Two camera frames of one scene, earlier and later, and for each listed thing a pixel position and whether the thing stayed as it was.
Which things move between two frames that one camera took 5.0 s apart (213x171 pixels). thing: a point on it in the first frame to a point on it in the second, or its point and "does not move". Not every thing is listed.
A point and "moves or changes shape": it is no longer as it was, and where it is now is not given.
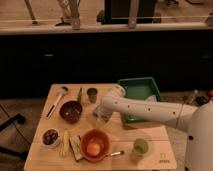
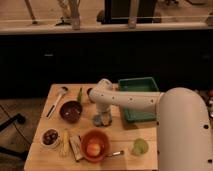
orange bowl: [99, 137] does not move
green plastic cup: [141, 146] does not move
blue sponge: [98, 111] moves or changes shape
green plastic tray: [140, 88] does not move
